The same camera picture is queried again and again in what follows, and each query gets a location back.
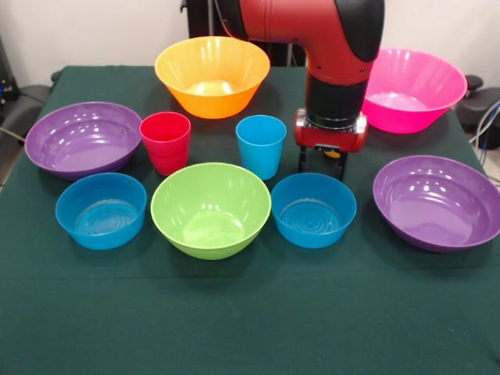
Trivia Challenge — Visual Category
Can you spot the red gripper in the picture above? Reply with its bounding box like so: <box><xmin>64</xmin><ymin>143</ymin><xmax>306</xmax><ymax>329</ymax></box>
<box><xmin>293</xmin><ymin>108</ymin><xmax>369</xmax><ymax>182</ymax></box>

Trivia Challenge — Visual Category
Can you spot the blue cup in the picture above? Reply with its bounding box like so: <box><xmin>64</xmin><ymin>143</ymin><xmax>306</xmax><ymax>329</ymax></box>
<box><xmin>235</xmin><ymin>114</ymin><xmax>288</xmax><ymax>181</ymax></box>

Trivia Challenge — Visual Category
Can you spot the blue bowl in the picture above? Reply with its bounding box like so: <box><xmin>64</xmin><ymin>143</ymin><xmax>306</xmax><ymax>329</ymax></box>
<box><xmin>270</xmin><ymin>173</ymin><xmax>358</xmax><ymax>250</ymax></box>
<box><xmin>55</xmin><ymin>172</ymin><xmax>148</xmax><ymax>251</ymax></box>

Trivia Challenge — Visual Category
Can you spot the pink bowl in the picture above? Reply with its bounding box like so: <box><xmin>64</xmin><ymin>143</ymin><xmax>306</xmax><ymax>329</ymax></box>
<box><xmin>361</xmin><ymin>48</ymin><xmax>468</xmax><ymax>135</ymax></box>

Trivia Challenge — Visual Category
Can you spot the orange bowl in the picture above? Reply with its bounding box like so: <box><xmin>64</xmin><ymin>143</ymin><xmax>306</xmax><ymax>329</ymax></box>
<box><xmin>154</xmin><ymin>35</ymin><xmax>271</xmax><ymax>120</ymax></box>

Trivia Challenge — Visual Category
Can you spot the green bowl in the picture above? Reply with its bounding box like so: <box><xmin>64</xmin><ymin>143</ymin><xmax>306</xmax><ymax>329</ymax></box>
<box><xmin>150</xmin><ymin>162</ymin><xmax>273</xmax><ymax>261</ymax></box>

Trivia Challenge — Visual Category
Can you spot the black computer tower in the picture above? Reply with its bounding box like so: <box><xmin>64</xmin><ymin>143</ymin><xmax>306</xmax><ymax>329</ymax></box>
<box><xmin>0</xmin><ymin>34</ymin><xmax>20</xmax><ymax>114</ymax></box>

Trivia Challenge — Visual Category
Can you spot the purple bowl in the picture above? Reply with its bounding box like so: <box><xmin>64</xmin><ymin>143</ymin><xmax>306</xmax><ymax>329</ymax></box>
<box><xmin>23</xmin><ymin>101</ymin><xmax>143</xmax><ymax>181</ymax></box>
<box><xmin>373</xmin><ymin>155</ymin><xmax>500</xmax><ymax>254</ymax></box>

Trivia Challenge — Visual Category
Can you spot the red cup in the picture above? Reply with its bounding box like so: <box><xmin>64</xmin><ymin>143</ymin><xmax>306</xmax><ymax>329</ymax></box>
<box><xmin>139</xmin><ymin>111</ymin><xmax>192</xmax><ymax>177</ymax></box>

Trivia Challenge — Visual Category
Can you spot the dark green tablecloth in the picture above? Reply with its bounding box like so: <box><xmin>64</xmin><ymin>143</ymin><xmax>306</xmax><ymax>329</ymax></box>
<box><xmin>0</xmin><ymin>65</ymin><xmax>500</xmax><ymax>375</ymax></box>

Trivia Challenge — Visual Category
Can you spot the black knobbed device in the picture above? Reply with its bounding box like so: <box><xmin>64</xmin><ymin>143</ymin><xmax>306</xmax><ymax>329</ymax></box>
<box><xmin>456</xmin><ymin>74</ymin><xmax>500</xmax><ymax>132</ymax></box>

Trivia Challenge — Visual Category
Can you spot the grey cable bundle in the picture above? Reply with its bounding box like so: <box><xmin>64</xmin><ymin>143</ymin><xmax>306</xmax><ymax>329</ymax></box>
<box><xmin>468</xmin><ymin>99</ymin><xmax>500</xmax><ymax>184</ymax></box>

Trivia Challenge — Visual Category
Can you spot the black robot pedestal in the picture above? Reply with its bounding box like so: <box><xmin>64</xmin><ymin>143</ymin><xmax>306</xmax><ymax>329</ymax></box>
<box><xmin>187</xmin><ymin>0</ymin><xmax>309</xmax><ymax>67</ymax></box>

